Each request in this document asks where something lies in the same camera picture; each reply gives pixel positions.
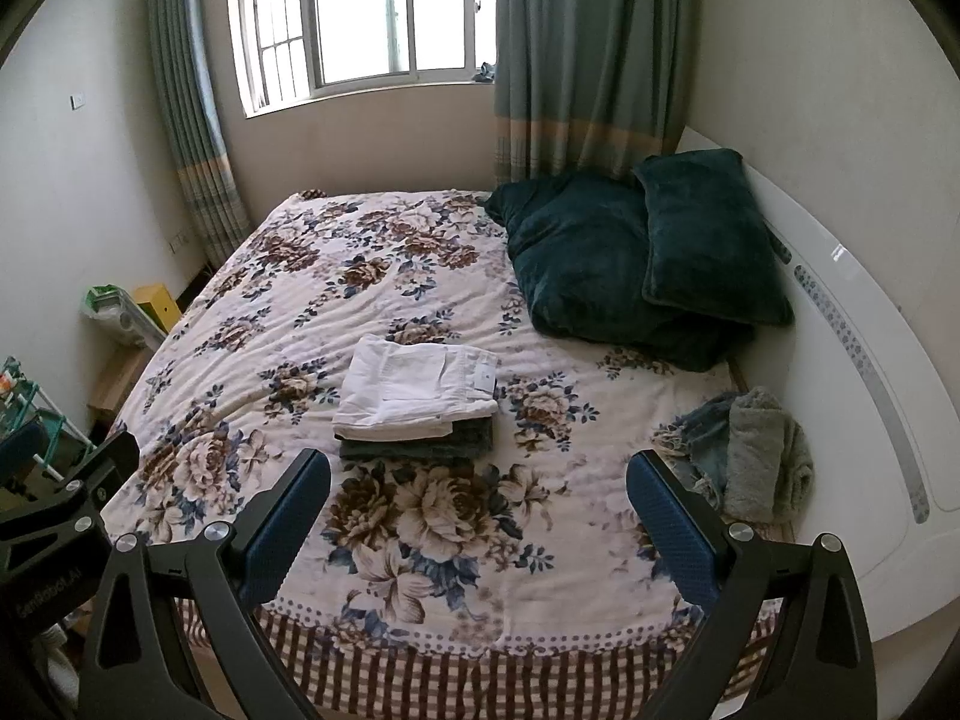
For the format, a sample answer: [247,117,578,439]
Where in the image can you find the teal metal rack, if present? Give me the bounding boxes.
[0,356,92,482]

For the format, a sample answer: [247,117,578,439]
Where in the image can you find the green and white bag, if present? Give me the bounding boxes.
[81,283,167,350]

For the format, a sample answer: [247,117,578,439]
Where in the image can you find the brown checked bed sheet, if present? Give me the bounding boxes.
[180,600,781,715]

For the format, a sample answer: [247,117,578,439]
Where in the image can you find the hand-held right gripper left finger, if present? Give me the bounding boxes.
[79,448,332,720]

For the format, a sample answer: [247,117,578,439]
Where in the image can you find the white bed headboard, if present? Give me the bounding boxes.
[675,126,950,642]

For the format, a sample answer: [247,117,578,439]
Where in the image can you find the white pants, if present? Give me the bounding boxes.
[332,335,501,442]

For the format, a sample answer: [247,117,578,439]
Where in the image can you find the small dark teal pillow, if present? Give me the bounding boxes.
[634,148,794,327]

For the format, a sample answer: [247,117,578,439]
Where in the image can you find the large dark teal pillow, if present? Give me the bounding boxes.
[484,171,755,372]

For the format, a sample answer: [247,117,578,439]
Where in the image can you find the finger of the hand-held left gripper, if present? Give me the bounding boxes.
[0,420,50,496]
[51,431,143,517]

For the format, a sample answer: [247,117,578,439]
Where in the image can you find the wide teal striped curtain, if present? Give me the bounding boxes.
[491,0,695,185]

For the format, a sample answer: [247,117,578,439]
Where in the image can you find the dark grey folded pants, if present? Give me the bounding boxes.
[339,416,496,462]

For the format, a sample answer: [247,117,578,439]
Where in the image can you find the yellow box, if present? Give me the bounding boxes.
[131,283,182,332]

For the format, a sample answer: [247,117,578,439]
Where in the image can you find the floral bed blanket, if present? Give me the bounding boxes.
[101,190,751,653]

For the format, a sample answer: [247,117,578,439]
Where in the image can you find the blue jeans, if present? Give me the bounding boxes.
[652,390,743,512]

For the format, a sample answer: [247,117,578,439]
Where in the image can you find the wooden nightstand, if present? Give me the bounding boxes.
[88,345,160,430]

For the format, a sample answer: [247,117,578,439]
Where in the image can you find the window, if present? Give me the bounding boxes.
[225,0,500,117]

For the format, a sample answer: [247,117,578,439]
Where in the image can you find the narrow teal striped curtain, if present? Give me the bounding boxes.
[146,0,252,267]

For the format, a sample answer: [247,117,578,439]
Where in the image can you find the grey fluffy cloth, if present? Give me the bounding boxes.
[720,386,816,524]

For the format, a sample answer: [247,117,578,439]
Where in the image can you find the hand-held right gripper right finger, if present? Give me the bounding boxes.
[625,450,878,720]

